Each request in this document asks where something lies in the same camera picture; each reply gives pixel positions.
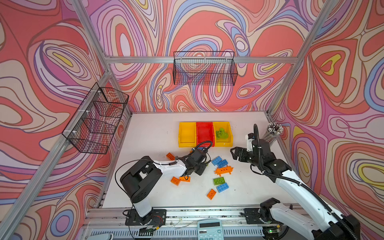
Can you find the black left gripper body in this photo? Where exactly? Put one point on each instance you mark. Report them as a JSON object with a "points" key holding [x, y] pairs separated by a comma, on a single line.
{"points": [[193, 168]]}

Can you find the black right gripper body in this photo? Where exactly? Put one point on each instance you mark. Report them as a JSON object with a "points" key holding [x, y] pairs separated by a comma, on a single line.
{"points": [[249, 157]]}

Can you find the green long brick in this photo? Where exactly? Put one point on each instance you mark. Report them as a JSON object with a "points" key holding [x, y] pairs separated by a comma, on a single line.
{"points": [[225, 136]]}

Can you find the orange long brick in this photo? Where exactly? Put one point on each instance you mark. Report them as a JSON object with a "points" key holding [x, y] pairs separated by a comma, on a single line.
{"points": [[185, 179]]}

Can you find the orange small brick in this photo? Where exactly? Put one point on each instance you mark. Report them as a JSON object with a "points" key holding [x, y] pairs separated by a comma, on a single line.
{"points": [[175, 181]]}

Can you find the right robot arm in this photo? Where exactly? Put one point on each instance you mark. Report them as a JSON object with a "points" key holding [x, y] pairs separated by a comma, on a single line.
{"points": [[324, 221]]}

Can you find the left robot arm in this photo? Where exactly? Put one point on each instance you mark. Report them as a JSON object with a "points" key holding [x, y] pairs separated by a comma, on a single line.
{"points": [[140, 179]]}

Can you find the right yellow bin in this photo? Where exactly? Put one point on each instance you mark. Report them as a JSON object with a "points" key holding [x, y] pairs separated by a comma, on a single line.
{"points": [[228, 129]]}

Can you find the yellow bin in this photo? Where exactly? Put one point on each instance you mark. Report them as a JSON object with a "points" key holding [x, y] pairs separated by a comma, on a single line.
{"points": [[228, 129], [187, 134]]}

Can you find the blue brick studs up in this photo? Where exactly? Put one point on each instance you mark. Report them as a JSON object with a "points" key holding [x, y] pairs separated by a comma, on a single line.
{"points": [[216, 161]]}

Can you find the blue brick upside down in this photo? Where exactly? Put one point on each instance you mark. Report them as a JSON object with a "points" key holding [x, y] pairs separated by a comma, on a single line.
{"points": [[222, 164]]}

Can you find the green brick upside down front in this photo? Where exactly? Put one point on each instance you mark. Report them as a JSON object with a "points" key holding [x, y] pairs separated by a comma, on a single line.
{"points": [[219, 181]]}

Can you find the clear cup of pencils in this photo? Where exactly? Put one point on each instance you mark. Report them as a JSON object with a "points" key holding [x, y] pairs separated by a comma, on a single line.
{"points": [[272, 132]]}

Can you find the blue brick front right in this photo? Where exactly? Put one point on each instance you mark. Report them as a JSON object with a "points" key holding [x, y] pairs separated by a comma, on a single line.
{"points": [[222, 187]]}

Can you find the red bin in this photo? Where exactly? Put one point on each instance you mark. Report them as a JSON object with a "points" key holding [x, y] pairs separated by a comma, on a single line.
{"points": [[205, 132]]}

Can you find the orange brick front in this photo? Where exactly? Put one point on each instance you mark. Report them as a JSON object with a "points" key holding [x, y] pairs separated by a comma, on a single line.
{"points": [[211, 194]]}

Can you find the left yellow bin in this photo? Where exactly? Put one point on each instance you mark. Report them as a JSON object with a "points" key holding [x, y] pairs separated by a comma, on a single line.
{"points": [[187, 134]]}

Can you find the teal calculator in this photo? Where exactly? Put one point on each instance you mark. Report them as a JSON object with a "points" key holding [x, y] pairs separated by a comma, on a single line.
{"points": [[210, 229]]}

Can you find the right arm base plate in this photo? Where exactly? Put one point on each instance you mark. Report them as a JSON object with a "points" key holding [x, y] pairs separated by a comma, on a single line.
{"points": [[253, 217]]}

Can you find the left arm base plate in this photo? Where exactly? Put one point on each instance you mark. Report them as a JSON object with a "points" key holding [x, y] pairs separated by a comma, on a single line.
{"points": [[156, 217]]}

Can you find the back wire basket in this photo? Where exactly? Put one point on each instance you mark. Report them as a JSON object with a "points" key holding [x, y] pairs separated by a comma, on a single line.
{"points": [[204, 68]]}

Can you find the wire basket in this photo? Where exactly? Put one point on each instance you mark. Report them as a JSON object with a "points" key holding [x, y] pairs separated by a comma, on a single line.
{"points": [[204, 68], [99, 116]]}

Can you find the left wire basket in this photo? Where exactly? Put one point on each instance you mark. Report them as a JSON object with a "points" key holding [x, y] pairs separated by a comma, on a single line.
{"points": [[99, 116]]}

